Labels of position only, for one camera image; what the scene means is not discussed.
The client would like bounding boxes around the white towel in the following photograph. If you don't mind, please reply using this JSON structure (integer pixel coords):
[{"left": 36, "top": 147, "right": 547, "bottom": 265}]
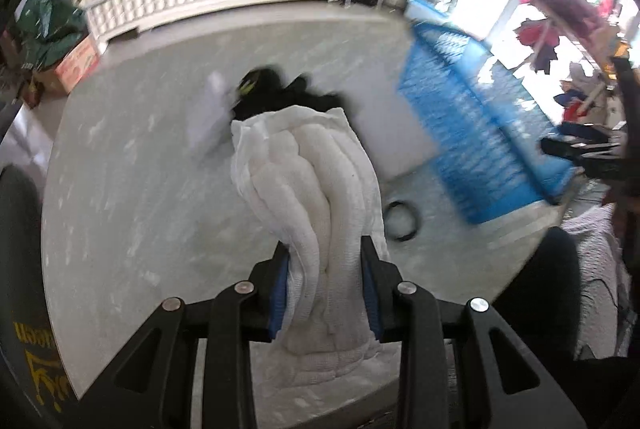
[{"left": 231, "top": 106, "right": 390, "bottom": 389}]

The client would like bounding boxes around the black tape ring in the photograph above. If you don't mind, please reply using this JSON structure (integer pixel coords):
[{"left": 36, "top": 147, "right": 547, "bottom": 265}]
[{"left": 383, "top": 199, "right": 422, "bottom": 242}]

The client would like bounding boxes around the clothes drying rack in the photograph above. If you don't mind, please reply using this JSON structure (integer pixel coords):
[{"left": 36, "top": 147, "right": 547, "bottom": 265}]
[{"left": 514, "top": 0, "right": 630, "bottom": 123}]

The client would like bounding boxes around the grey queen print shirt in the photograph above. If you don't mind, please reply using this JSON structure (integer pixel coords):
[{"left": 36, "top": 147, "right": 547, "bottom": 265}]
[{"left": 1, "top": 164, "right": 77, "bottom": 428}]

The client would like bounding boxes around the black dragon plush toy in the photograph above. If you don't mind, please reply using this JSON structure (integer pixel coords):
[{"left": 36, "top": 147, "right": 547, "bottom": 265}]
[{"left": 232, "top": 66, "right": 349, "bottom": 121}]

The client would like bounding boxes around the blue plastic laundry basket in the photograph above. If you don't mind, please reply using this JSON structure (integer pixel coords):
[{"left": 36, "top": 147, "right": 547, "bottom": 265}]
[{"left": 398, "top": 22, "right": 575, "bottom": 224}]

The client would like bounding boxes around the green plastic bag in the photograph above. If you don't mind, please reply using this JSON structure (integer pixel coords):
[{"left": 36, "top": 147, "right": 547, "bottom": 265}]
[{"left": 17, "top": 0, "right": 88, "bottom": 71}]

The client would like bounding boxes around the cardboard box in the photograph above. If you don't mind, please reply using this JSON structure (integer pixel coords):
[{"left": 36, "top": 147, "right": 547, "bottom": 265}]
[{"left": 34, "top": 37, "right": 100, "bottom": 97}]

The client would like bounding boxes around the large white foam block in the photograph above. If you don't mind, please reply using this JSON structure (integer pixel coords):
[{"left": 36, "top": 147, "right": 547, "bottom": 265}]
[{"left": 345, "top": 95, "right": 437, "bottom": 182}]

